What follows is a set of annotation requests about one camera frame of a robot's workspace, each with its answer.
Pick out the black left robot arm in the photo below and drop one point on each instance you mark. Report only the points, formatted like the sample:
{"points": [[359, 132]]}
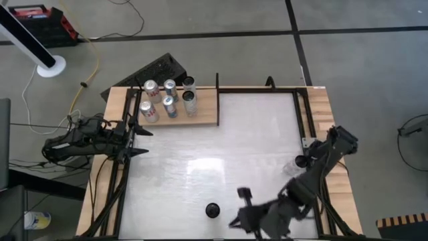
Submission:
{"points": [[77, 147]]}

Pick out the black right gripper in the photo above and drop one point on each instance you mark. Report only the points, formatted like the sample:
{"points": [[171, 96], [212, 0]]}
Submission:
{"points": [[259, 219]]}

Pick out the white yellow canister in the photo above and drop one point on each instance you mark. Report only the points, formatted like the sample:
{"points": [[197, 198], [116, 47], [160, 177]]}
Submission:
{"points": [[36, 221]]}

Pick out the blue silver Red Bull can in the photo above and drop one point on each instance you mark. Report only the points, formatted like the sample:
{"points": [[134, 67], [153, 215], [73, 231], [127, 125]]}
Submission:
{"points": [[168, 103], [170, 87]]}

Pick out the white pole stand black stripe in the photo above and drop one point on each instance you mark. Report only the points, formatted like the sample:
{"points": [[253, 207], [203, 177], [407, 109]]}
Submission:
{"points": [[50, 67]]}

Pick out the clear bottle edge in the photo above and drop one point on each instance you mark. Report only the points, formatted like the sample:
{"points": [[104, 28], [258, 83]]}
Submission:
{"points": [[300, 161]]}

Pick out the black orange striped object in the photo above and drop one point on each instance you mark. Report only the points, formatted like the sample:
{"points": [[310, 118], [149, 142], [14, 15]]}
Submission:
{"points": [[404, 231]]}

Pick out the black metal table frame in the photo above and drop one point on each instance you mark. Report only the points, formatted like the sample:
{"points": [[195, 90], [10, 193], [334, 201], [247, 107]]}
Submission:
{"points": [[250, 90]]}

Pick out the silver metal bracket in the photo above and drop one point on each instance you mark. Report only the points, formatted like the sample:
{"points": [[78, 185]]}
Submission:
{"points": [[306, 143]]}

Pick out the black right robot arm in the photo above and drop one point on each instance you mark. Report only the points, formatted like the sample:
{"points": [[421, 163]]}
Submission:
{"points": [[317, 174]]}

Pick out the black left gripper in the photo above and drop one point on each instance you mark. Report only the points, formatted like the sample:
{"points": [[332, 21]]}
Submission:
{"points": [[123, 140]]}

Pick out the red black tool case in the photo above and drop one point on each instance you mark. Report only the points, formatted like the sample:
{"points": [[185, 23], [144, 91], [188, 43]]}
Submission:
{"points": [[50, 26]]}

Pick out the wooden shelf board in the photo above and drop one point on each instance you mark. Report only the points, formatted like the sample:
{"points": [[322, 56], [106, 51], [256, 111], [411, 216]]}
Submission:
{"points": [[207, 114]]}

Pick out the black perforated box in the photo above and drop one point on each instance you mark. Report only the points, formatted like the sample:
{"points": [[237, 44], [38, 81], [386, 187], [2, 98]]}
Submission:
{"points": [[157, 70]]}

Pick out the black hook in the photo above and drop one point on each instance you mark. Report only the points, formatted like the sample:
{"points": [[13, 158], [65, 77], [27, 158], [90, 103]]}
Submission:
{"points": [[268, 79]]}

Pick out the dark upright panel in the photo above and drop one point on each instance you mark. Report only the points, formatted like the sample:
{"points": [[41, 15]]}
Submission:
{"points": [[4, 144]]}

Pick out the silver red Diet Coke can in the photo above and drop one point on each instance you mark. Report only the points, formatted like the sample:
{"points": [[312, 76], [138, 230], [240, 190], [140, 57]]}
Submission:
{"points": [[147, 108], [152, 90]]}

